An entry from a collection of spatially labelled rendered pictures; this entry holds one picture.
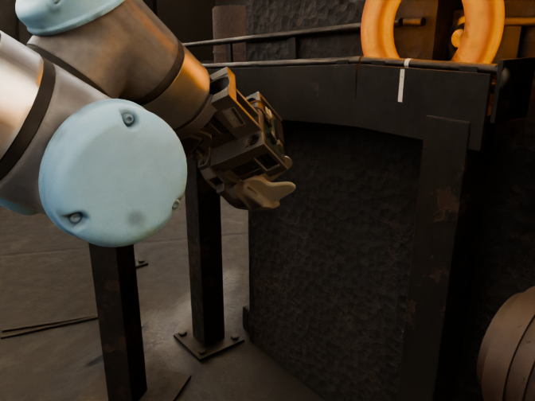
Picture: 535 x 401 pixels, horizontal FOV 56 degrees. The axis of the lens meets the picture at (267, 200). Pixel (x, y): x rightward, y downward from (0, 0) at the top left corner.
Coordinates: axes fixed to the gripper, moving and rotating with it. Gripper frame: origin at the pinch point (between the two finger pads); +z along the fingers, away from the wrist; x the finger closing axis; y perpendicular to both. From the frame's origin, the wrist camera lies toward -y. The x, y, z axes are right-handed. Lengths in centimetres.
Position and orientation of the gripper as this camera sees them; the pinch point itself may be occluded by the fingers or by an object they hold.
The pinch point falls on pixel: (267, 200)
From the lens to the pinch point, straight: 63.2
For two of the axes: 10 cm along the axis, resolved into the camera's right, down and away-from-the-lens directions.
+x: -0.8, -8.4, 5.4
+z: 5.0, 4.4, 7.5
